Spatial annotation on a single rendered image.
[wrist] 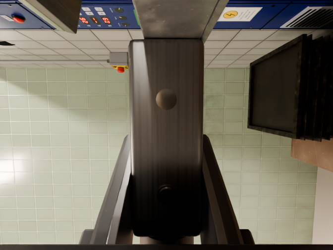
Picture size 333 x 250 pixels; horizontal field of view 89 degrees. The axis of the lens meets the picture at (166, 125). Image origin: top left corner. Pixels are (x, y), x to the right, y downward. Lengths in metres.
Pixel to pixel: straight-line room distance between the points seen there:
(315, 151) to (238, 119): 0.63
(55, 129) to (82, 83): 0.42
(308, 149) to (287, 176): 0.77
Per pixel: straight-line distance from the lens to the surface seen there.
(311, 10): 0.72
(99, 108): 1.41
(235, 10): 0.63
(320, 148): 0.92
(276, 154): 1.61
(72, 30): 0.47
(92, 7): 0.62
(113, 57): 1.04
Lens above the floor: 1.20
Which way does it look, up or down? level
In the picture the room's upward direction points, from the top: 90 degrees counter-clockwise
